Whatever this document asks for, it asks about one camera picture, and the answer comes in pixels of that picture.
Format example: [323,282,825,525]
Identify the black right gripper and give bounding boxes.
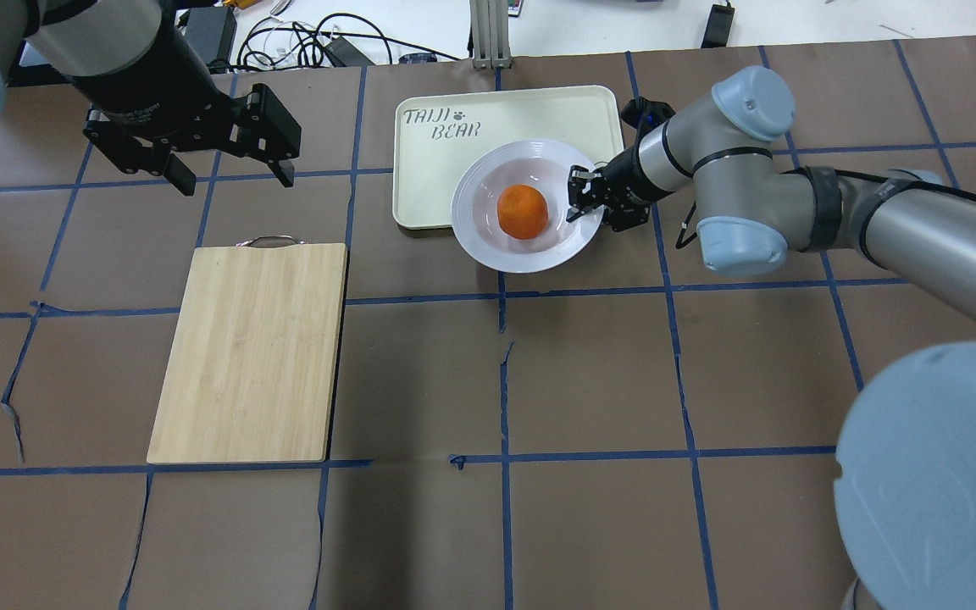
[566,149,653,232]

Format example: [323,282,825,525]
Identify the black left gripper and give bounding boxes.
[64,30,302,197]

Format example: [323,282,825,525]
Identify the white round plate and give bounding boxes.
[451,139,602,274]

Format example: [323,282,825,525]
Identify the orange fruit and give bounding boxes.
[496,184,550,240]

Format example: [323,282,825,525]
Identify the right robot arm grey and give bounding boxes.
[567,65,976,609]

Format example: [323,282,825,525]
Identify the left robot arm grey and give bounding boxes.
[0,1,302,196]

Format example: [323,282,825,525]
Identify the cream bear tray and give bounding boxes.
[392,85,624,230]

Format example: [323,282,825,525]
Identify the black power adapter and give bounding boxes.
[178,4,236,74]

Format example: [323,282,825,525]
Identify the black power brick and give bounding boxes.
[323,37,375,67]

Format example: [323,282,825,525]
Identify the small black adapter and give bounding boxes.
[700,1,735,49]

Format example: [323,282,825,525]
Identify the bamboo cutting board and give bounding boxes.
[147,242,348,466]

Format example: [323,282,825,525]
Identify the tangled black cables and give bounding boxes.
[236,12,462,72]

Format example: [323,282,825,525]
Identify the aluminium profile post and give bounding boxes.
[469,0,513,69]

